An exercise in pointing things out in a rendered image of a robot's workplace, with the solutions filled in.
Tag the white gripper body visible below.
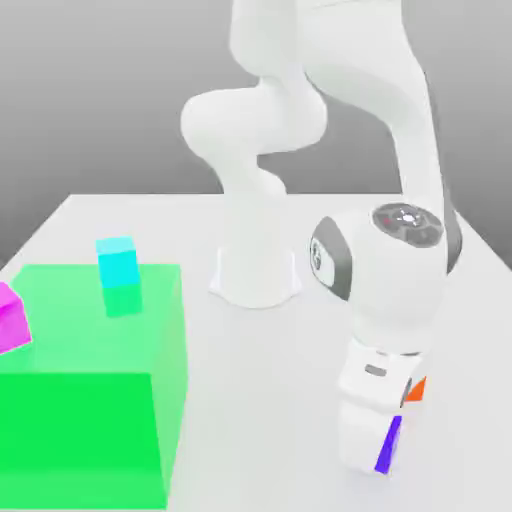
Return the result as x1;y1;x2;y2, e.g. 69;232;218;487
337;398;402;476

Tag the small purple cube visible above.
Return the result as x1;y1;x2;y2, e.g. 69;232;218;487
373;414;404;476

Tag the small orange cube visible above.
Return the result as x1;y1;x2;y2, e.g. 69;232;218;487
403;375;428;404

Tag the small green cube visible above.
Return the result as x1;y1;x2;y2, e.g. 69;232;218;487
102;285;144;320

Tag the small cyan cube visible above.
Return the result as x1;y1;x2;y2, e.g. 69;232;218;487
94;235;142;290

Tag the small magenta cube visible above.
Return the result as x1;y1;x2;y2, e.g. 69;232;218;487
0;281;34;356

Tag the large green box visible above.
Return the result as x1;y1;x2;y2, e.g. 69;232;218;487
0;263;190;512

